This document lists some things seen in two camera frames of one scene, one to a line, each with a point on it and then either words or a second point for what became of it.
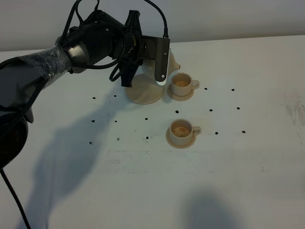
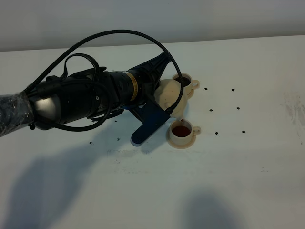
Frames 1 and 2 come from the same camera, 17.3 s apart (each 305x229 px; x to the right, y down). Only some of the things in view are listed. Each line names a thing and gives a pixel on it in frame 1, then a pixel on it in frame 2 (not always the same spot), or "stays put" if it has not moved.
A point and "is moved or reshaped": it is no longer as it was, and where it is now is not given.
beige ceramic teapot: x=144 y=80 is moved or reshaped
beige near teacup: x=182 y=131 stays put
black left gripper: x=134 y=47 → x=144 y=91
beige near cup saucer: x=178 y=146 stays put
